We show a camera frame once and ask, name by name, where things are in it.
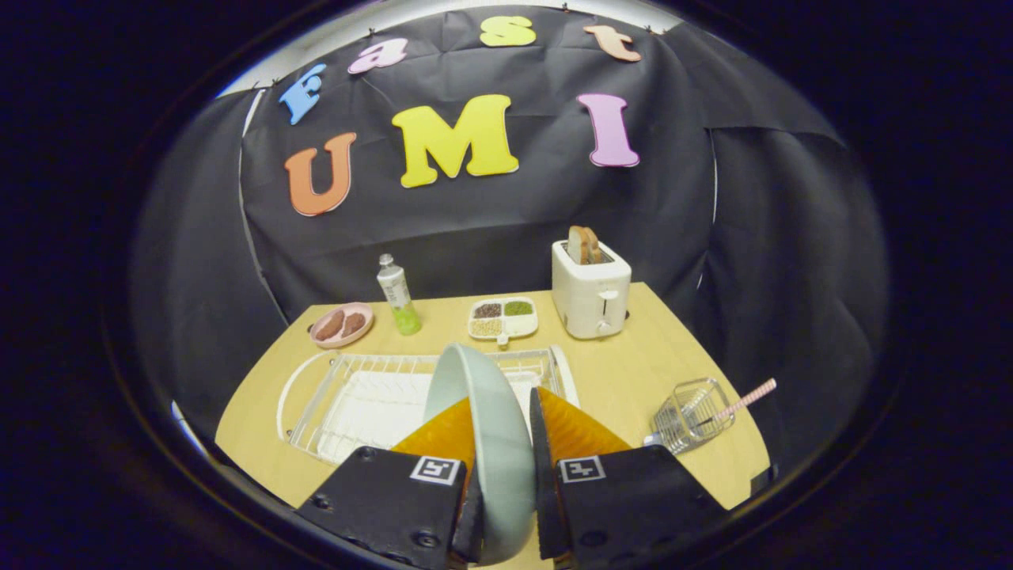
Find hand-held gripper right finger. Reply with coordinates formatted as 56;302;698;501
529;386;733;567

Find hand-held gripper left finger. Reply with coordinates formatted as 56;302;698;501
294;396;485;570

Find white wire dish rack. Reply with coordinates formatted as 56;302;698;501
275;344;580;466

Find metal wire basket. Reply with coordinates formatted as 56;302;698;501
651;378;737;456

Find pale green plate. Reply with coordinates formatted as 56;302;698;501
423;342;537;566

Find spoon with pink checkered handle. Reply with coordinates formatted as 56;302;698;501
643;378;778;448

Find small pink plate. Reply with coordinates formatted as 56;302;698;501
309;302;375;350

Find clear bottle with green liquid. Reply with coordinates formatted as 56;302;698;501
377;253;423;336

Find white toaster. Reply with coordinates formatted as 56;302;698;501
552;240;632;341

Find white divided tray with grains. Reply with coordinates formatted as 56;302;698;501
467;296;540;348

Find brown bread slice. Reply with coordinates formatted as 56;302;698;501
567;226;604;266

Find black backdrop cloth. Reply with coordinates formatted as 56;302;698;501
131;4;891;492

